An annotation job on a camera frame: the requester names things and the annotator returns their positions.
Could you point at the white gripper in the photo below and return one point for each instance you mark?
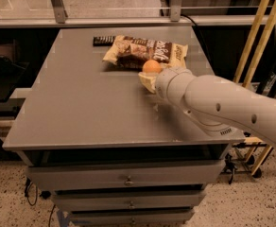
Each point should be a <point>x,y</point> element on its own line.
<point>163,81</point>

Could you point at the orange fruit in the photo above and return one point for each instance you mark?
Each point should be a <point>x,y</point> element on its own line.
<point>151,66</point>

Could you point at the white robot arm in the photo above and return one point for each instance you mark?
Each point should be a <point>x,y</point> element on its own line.
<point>216,105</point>

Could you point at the brown chip bag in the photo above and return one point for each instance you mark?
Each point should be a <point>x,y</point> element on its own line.
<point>132,53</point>

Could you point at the black remote control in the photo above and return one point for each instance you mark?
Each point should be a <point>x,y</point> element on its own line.
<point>103,40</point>

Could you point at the grey metal railing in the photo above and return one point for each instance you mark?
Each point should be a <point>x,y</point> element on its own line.
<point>64,13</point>

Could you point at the grey drawer cabinet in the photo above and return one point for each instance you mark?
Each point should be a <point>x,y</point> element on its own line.
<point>83,111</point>

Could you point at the middle grey drawer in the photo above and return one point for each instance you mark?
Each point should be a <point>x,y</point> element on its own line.
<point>129,200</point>

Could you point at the grey drawer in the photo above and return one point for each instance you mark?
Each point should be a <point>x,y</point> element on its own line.
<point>58,178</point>
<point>133,217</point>
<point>129,200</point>

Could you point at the top grey drawer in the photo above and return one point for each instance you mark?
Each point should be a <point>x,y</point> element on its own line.
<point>58,178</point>

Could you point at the bottom grey drawer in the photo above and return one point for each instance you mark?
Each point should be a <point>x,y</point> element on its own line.
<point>133,217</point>

